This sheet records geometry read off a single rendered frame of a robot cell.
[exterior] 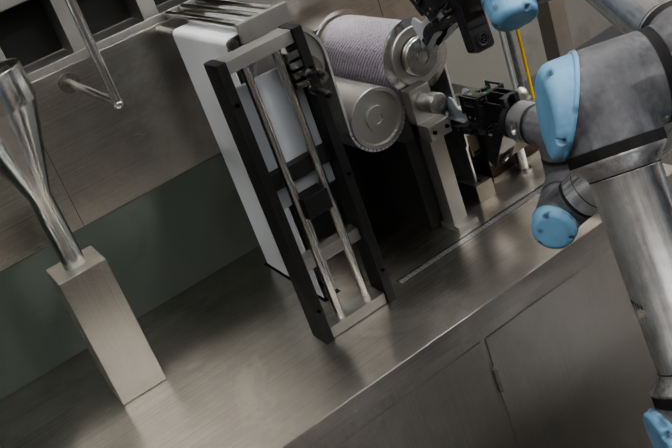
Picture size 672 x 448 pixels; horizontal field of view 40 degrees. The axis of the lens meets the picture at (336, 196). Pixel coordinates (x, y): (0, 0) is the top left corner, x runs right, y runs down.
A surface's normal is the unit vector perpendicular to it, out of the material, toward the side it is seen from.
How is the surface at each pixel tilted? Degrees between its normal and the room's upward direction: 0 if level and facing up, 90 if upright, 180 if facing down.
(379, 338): 0
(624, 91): 65
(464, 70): 90
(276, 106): 90
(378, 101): 90
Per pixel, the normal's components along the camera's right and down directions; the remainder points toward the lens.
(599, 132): -0.43, 0.09
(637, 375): 0.52, 0.22
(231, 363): -0.31, -0.85
